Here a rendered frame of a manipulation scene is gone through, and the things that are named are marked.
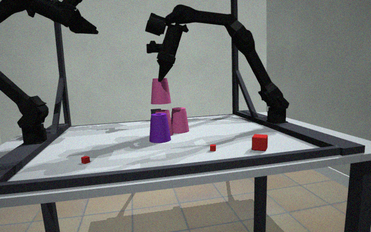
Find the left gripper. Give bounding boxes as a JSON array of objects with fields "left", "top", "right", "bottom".
[{"left": 157, "top": 38, "right": 179, "bottom": 82}]

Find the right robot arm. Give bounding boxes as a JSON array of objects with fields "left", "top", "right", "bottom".
[{"left": 0, "top": 0, "right": 82, "bottom": 145}]

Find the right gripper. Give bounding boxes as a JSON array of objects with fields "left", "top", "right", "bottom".
[{"left": 47, "top": 2, "right": 98, "bottom": 34}]

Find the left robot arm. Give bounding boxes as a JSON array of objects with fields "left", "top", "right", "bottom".
[{"left": 145, "top": 4, "right": 289, "bottom": 124}]

